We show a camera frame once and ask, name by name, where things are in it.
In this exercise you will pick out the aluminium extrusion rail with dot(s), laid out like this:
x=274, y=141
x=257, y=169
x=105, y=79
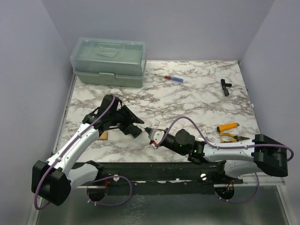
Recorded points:
x=264, y=180

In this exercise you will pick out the green plastic toolbox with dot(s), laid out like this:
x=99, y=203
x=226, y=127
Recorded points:
x=109, y=62

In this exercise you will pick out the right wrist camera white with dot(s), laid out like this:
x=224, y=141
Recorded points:
x=159, y=138

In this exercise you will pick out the black padlock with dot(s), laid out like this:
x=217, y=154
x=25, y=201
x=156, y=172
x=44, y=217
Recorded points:
x=135, y=131

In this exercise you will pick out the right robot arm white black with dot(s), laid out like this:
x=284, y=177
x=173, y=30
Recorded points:
x=262, y=154

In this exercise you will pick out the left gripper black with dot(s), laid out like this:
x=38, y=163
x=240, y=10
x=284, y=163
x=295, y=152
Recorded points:
x=130, y=116

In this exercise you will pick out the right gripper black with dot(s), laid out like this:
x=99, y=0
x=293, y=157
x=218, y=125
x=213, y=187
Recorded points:
x=147, y=130

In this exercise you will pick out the brass padlock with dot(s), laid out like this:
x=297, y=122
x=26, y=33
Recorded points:
x=103, y=136

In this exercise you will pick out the black T-shaped tool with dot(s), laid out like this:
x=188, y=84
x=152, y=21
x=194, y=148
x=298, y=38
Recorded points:
x=224, y=86

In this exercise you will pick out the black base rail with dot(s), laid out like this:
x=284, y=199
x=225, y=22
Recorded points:
x=171, y=178

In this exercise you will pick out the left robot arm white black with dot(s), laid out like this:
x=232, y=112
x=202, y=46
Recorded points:
x=55, y=178

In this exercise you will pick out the red blue screwdriver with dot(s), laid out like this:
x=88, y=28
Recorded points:
x=171, y=78

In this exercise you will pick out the yellow handled pliers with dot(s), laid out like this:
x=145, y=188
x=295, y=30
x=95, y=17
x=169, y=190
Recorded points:
x=231, y=138

